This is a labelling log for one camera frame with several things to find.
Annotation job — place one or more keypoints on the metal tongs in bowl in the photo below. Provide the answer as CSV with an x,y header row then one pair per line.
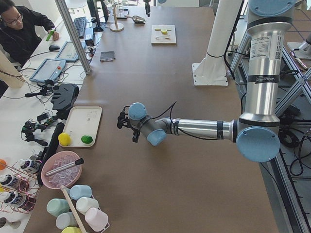
x,y
64,167

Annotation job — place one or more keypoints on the green cup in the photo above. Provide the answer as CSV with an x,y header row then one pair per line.
x,y
57,206

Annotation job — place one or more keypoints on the wooden cup stand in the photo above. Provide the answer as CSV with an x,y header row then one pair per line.
x,y
116,26

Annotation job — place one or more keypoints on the teach pendant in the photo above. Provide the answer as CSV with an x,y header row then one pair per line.
x,y
68,52
50,69

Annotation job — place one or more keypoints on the teach pendant far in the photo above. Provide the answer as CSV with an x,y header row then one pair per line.
x,y
68,52

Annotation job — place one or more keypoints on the grey folded cloth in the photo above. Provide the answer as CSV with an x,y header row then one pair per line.
x,y
107,56

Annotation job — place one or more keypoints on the aluminium frame post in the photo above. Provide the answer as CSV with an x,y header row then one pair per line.
x,y
63,10

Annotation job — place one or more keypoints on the white ceramic spoon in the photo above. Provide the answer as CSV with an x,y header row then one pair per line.
x,y
162,37

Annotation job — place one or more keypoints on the blue cup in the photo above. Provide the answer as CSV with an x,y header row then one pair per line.
x,y
78,191

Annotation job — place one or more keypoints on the pink bowl with ice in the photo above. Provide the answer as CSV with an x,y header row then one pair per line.
x,y
66,177

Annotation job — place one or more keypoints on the person in black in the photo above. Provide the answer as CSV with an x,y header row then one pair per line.
x,y
17,30

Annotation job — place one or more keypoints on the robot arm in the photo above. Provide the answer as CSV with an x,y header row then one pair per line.
x,y
255,132

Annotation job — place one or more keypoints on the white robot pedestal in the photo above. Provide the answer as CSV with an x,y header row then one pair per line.
x,y
211,70

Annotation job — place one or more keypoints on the cream tray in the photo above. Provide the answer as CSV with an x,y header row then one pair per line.
x,y
82,120

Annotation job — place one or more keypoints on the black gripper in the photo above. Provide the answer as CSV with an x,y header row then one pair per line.
x,y
135,132

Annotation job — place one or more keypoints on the white cup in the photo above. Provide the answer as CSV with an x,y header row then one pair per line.
x,y
83,204

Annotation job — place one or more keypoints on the black monitor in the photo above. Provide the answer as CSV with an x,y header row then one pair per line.
x,y
92,5

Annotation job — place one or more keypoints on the yellow lemon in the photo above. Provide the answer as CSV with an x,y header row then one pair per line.
x,y
64,139

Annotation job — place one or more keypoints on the black keyboard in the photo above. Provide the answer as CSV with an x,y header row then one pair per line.
x,y
80,26

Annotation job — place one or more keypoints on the green lime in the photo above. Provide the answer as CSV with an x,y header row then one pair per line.
x,y
86,139

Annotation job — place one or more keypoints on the teach pendant near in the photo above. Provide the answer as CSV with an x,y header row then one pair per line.
x,y
50,69

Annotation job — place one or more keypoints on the wooden cutting board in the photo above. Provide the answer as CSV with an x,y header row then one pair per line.
x,y
171,41

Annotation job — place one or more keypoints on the pink cup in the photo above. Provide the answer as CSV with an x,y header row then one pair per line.
x,y
97,219

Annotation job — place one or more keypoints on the metal scoop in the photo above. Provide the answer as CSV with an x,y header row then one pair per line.
x,y
137,19

